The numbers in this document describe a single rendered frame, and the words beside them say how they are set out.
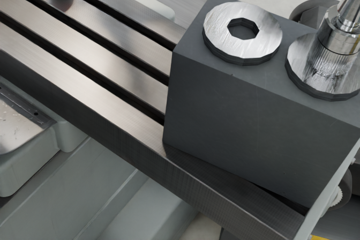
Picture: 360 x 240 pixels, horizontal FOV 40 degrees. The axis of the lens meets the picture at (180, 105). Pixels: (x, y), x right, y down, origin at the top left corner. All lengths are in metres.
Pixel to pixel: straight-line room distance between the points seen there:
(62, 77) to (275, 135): 0.35
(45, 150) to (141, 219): 0.59
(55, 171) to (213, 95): 0.45
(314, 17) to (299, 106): 0.88
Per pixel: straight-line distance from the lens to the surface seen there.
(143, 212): 1.41
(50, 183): 0.94
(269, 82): 0.53
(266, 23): 0.58
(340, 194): 1.17
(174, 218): 1.45
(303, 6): 1.48
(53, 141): 0.88
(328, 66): 0.53
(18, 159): 0.83
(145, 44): 0.81
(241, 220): 0.68
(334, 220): 1.28
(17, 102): 0.84
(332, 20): 0.51
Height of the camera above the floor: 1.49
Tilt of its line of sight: 53 degrees down
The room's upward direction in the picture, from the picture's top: 9 degrees clockwise
